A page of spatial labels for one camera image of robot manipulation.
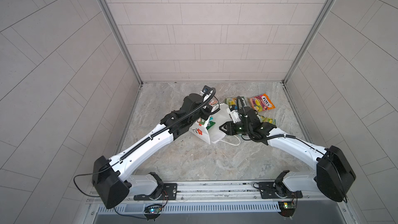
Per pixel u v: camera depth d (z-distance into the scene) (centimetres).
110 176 37
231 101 103
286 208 68
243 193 71
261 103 101
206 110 62
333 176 39
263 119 94
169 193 71
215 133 84
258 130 60
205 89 60
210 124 89
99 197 40
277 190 64
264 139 57
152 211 64
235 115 72
